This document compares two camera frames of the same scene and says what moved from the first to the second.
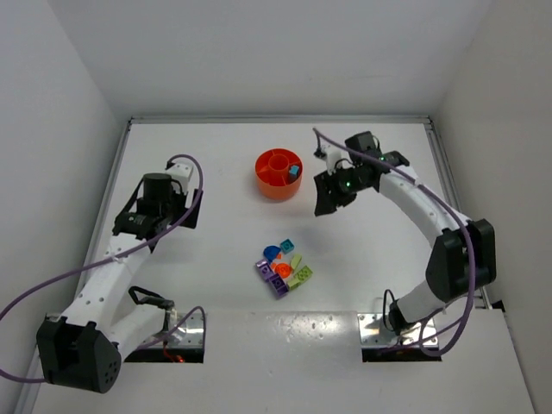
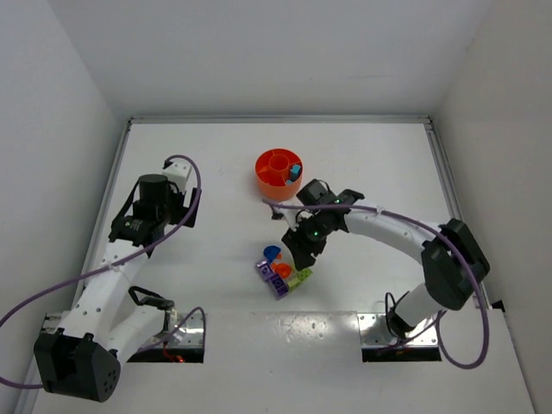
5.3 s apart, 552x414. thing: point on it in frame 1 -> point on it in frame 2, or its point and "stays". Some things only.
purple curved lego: [265, 269] stays
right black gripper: [329, 190] -> [307, 243]
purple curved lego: [278, 286] stays
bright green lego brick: [304, 273] stays
